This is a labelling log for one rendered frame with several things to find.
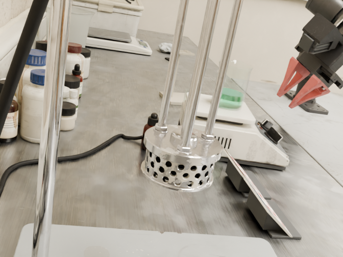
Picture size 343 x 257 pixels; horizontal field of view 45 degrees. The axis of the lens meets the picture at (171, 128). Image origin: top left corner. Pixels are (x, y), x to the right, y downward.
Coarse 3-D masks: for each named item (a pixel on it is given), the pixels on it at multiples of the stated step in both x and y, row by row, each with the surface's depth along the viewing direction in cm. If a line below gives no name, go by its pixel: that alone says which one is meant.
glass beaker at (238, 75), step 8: (232, 64) 79; (240, 64) 79; (232, 72) 74; (240, 72) 74; (248, 72) 75; (232, 80) 74; (240, 80) 74; (248, 80) 76; (224, 88) 75; (232, 88) 75; (240, 88) 75; (224, 96) 75; (232, 96) 75; (240, 96) 76; (224, 104) 76; (232, 104) 76; (240, 104) 77
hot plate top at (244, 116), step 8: (200, 96) 81; (208, 96) 82; (200, 104) 77; (208, 104) 77; (200, 112) 72; (208, 112) 73; (224, 112) 74; (232, 112) 75; (240, 112) 76; (248, 112) 77; (232, 120) 73; (240, 120) 73; (248, 120) 73
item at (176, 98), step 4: (180, 52) 101; (184, 52) 102; (188, 52) 102; (176, 68) 103; (176, 72) 103; (160, 92) 108; (172, 92) 105; (176, 92) 111; (172, 96) 106; (176, 96) 107; (180, 96) 108; (172, 100) 103; (176, 100) 104; (180, 100) 104; (172, 104) 102; (176, 104) 103; (180, 104) 103
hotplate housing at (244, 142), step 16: (224, 128) 73; (240, 128) 74; (256, 128) 76; (224, 144) 74; (240, 144) 74; (256, 144) 74; (272, 144) 75; (224, 160) 76; (240, 160) 76; (256, 160) 75; (272, 160) 75; (288, 160) 76
